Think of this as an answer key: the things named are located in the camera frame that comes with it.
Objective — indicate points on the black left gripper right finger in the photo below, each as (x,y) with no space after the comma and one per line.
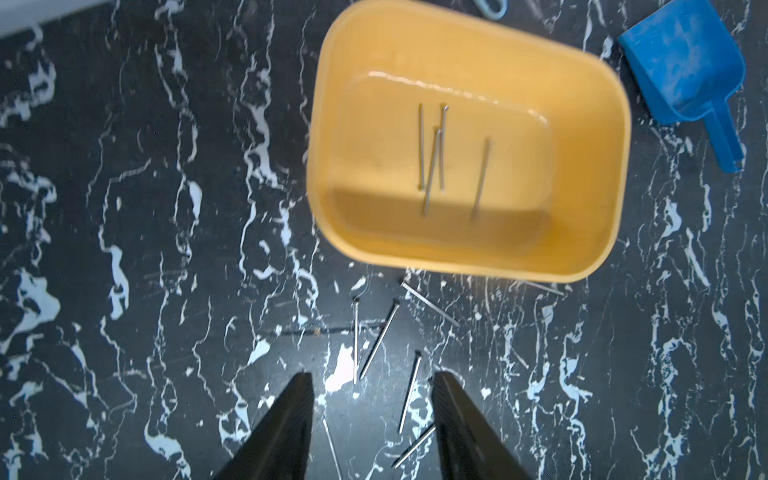
(468,446)

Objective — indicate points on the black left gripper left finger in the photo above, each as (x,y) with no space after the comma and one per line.
(278,447)

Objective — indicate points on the steel nail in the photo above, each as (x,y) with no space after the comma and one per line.
(355,325)
(416,294)
(443,124)
(415,446)
(432,170)
(409,391)
(482,176)
(379,340)
(332,448)
(541,287)

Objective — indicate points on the yellow plastic storage box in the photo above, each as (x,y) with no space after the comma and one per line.
(559,120)

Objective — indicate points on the steel nail on table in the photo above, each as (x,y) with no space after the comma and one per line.
(415,446)
(541,287)
(379,340)
(355,325)
(409,391)
(416,294)
(332,448)

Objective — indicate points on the light blue hand brush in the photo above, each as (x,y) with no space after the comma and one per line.
(493,10)

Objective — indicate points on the blue plastic scoop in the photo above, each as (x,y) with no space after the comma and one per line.
(687,66)

